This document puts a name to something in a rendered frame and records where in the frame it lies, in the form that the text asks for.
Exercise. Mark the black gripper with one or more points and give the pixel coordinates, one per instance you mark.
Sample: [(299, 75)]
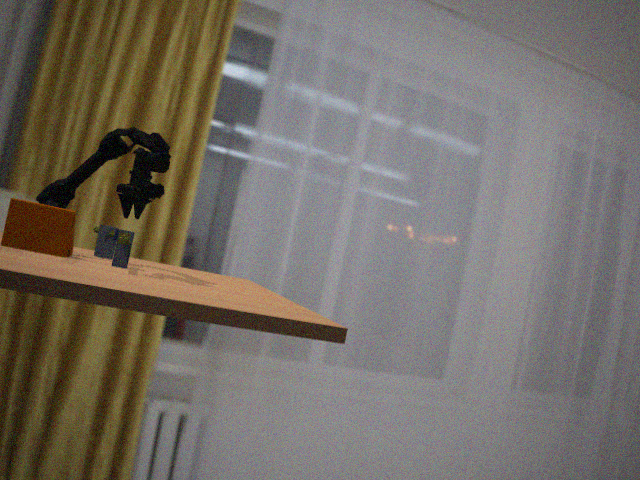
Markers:
[(131, 190)]

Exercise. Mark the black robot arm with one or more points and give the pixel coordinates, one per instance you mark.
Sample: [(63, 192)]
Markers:
[(61, 192)]

